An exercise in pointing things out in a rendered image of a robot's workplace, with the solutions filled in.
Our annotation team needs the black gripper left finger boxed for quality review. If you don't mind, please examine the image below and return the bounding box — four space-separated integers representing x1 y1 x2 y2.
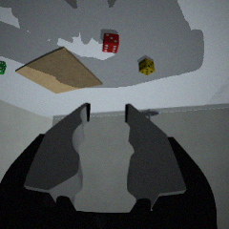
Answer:
0 102 91 229

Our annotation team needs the tan mat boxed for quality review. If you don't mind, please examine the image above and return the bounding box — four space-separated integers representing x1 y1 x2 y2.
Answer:
15 47 103 94

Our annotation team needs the green die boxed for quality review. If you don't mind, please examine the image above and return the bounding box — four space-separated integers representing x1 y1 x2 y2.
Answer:
0 61 7 74

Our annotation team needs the dark red die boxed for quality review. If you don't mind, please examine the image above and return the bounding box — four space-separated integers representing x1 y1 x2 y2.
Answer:
102 33 119 53

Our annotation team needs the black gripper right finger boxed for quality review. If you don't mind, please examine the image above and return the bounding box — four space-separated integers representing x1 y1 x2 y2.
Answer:
125 103 218 229

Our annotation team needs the yellow die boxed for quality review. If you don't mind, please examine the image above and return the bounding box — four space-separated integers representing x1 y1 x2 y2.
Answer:
138 58 155 75

